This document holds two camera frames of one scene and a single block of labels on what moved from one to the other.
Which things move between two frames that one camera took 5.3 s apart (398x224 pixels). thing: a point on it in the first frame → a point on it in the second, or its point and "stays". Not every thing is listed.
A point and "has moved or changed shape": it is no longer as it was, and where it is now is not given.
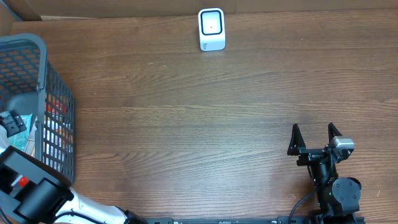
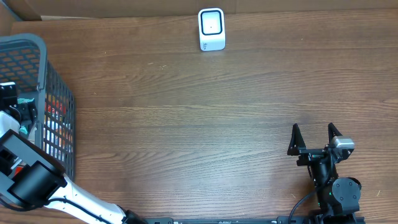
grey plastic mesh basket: x=29 y=84 stays
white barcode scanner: x=211 y=29 stays
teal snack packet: x=18 y=140 has moved or changed shape
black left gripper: x=21 y=126 → x=35 y=111
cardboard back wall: x=12 y=11 stays
